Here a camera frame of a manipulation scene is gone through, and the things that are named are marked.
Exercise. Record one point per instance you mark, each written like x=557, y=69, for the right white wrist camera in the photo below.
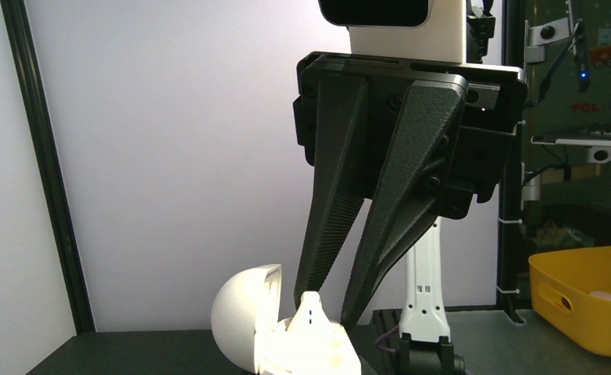
x=450, y=31

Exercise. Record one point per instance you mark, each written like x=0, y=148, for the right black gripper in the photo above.
x=438, y=136

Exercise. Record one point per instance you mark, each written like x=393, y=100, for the overhead camera mount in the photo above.
x=597, y=144

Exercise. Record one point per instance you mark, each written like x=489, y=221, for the white oval case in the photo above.
x=248, y=331

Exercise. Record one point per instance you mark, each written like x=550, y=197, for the left back frame post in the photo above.
x=26, y=63

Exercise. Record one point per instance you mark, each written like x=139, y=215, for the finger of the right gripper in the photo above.
x=341, y=119

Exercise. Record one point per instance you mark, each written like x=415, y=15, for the orange plastic bin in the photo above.
x=571, y=289

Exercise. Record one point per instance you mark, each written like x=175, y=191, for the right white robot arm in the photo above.
x=425, y=343

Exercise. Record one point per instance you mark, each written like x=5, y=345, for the frame post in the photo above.
x=26, y=63
x=514, y=33

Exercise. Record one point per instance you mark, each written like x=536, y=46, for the right back frame post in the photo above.
x=514, y=33

